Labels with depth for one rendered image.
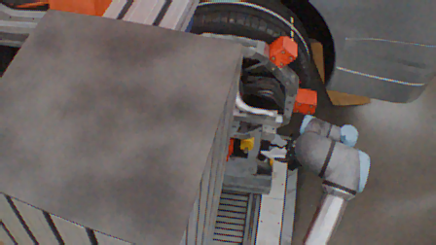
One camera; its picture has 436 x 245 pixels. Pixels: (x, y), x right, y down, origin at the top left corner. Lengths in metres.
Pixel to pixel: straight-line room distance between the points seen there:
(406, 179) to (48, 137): 2.79
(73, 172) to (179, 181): 0.10
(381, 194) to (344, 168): 1.56
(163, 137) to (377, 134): 2.81
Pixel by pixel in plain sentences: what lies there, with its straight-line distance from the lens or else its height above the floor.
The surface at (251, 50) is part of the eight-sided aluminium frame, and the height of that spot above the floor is 1.12.
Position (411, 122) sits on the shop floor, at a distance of 3.41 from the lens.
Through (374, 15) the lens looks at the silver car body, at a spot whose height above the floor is 1.25.
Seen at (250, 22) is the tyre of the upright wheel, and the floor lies 1.17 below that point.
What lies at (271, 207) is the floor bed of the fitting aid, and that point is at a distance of 2.66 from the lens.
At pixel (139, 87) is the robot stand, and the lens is 0.50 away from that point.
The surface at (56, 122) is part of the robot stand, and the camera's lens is 0.48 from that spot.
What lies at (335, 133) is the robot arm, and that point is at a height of 0.98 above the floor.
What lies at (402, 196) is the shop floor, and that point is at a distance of 3.04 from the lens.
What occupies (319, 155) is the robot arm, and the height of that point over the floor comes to 1.25.
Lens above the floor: 2.40
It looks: 53 degrees down
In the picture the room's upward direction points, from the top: 7 degrees clockwise
